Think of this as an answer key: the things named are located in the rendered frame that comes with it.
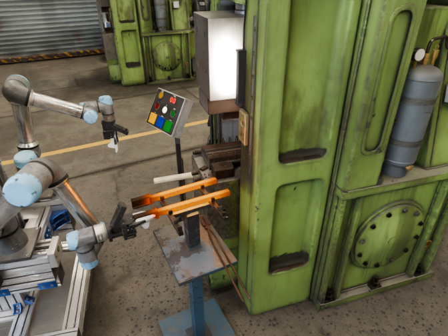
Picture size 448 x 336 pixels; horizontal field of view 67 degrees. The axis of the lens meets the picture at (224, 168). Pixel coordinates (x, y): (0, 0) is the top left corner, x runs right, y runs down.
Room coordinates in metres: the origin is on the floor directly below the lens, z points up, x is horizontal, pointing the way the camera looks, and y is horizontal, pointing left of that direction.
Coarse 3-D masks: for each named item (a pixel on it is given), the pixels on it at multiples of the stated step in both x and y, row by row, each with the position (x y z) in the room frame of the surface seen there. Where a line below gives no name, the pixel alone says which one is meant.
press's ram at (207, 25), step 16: (208, 16) 1.79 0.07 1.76; (224, 16) 1.78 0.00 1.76; (240, 16) 1.78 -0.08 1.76; (208, 32) 1.71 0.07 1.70; (224, 32) 1.73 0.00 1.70; (240, 32) 1.75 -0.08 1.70; (208, 48) 1.71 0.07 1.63; (224, 48) 1.73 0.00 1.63; (240, 48) 1.75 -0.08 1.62; (208, 64) 1.71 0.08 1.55; (224, 64) 1.73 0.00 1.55; (208, 80) 1.72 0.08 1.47; (224, 80) 1.73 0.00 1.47; (208, 96) 1.73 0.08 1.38; (224, 96) 1.73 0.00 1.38
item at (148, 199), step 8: (192, 184) 1.41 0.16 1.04; (200, 184) 1.41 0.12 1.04; (208, 184) 1.43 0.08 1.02; (160, 192) 1.34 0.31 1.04; (168, 192) 1.34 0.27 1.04; (176, 192) 1.35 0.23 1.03; (184, 192) 1.37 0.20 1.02; (136, 200) 1.27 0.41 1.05; (144, 200) 1.29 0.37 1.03; (152, 200) 1.29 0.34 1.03; (136, 208) 1.26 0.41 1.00
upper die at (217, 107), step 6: (204, 96) 1.82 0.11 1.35; (204, 102) 1.82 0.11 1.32; (210, 102) 1.76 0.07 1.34; (216, 102) 1.77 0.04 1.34; (222, 102) 1.78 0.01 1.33; (228, 102) 1.79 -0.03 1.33; (234, 102) 1.80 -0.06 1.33; (204, 108) 1.82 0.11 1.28; (210, 108) 1.76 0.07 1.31; (216, 108) 1.77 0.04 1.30; (222, 108) 1.78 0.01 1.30; (228, 108) 1.79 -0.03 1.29; (234, 108) 1.80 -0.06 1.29; (240, 108) 1.81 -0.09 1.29; (210, 114) 1.76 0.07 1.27
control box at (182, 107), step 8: (160, 88) 2.46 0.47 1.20; (168, 96) 2.35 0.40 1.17; (176, 96) 2.29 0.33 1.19; (160, 104) 2.37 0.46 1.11; (168, 104) 2.31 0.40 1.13; (176, 104) 2.25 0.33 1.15; (184, 104) 2.21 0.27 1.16; (192, 104) 2.26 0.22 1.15; (152, 112) 2.38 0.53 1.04; (160, 112) 2.32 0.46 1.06; (168, 112) 2.27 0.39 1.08; (176, 112) 2.21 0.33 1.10; (184, 112) 2.21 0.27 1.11; (168, 120) 2.23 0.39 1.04; (176, 120) 2.18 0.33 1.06; (184, 120) 2.21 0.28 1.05; (160, 128) 2.24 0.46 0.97; (176, 128) 2.16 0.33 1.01; (176, 136) 2.15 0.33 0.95
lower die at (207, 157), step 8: (216, 144) 1.97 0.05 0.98; (224, 144) 1.97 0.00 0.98; (232, 144) 1.95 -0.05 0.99; (240, 144) 1.95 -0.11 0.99; (216, 152) 1.82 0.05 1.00; (224, 152) 1.83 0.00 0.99; (232, 152) 1.83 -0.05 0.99; (240, 152) 1.83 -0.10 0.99; (208, 160) 1.77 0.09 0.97; (216, 160) 1.76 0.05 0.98; (224, 160) 1.78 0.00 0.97
